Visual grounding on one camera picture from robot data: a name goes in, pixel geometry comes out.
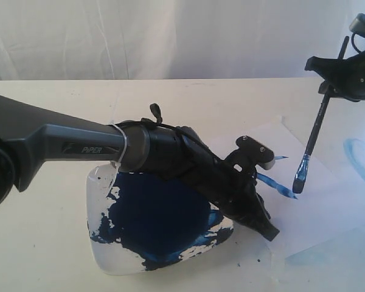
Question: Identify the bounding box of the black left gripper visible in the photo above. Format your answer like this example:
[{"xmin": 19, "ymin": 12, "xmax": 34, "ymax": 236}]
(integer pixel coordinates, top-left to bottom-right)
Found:
[{"xmin": 170, "ymin": 153, "xmax": 279, "ymax": 242}]

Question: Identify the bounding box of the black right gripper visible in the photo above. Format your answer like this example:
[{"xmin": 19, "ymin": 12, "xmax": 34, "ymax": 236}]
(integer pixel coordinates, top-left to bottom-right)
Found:
[{"xmin": 304, "ymin": 52, "xmax": 365, "ymax": 102}]

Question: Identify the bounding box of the black paintbrush blue tip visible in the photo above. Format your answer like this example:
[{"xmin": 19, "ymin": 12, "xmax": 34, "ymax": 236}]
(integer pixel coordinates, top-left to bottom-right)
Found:
[{"xmin": 291, "ymin": 35, "xmax": 350, "ymax": 194}]

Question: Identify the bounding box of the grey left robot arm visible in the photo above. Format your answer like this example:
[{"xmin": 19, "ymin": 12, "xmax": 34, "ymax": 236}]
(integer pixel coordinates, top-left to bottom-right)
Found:
[{"xmin": 0, "ymin": 96, "xmax": 279, "ymax": 240}]

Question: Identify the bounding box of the white paper sheet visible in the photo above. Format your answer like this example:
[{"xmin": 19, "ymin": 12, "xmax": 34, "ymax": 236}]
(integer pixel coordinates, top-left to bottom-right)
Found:
[{"xmin": 206, "ymin": 115, "xmax": 365, "ymax": 255}]

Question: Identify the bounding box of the white square paint dish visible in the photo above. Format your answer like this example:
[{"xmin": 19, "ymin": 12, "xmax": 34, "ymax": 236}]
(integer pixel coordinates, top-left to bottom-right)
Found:
[{"xmin": 86, "ymin": 164, "xmax": 234, "ymax": 276}]

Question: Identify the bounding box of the white zip tie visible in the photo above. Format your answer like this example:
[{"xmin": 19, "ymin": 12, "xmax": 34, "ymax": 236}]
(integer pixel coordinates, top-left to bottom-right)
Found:
[{"xmin": 106, "ymin": 123, "xmax": 128, "ymax": 195}]

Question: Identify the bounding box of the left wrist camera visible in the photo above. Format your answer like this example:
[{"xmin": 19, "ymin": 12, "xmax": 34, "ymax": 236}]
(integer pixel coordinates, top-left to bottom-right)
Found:
[{"xmin": 235, "ymin": 136, "xmax": 275, "ymax": 170}]

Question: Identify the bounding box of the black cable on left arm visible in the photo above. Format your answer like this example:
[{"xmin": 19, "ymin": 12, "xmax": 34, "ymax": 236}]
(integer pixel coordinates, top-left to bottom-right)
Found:
[{"xmin": 108, "ymin": 103, "xmax": 259, "ymax": 189}]

